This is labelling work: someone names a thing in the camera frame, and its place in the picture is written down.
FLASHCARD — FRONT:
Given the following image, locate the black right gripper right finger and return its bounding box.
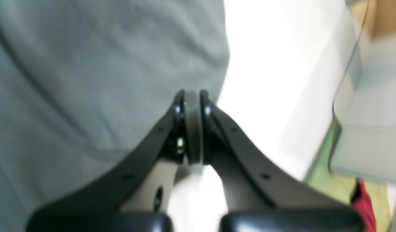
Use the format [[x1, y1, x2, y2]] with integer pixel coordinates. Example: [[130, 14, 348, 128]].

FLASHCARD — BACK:
[[200, 91, 367, 232]]

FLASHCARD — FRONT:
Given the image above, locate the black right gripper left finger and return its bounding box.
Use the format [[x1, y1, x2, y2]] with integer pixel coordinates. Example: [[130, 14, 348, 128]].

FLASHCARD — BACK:
[[26, 91, 198, 232]]

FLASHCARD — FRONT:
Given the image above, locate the dark grey t-shirt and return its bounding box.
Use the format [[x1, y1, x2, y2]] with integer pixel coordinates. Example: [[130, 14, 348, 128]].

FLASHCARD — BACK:
[[0, 0, 230, 232]]

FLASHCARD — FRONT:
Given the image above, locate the green cloth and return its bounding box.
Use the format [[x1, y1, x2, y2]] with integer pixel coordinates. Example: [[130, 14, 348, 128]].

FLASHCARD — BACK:
[[305, 121, 396, 232]]

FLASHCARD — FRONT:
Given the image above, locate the red cloth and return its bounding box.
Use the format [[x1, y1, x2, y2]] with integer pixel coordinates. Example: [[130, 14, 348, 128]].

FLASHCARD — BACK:
[[350, 179, 377, 232]]

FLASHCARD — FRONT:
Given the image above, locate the grey tray corner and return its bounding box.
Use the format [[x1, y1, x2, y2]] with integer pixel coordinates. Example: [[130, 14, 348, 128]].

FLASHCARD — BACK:
[[329, 0, 396, 185]]

